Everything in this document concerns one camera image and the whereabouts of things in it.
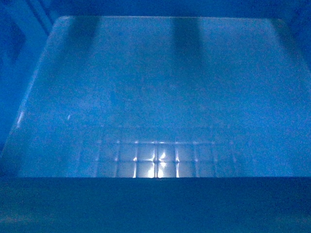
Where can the large blue plastic crate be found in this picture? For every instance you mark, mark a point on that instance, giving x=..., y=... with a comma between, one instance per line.
x=155, y=116

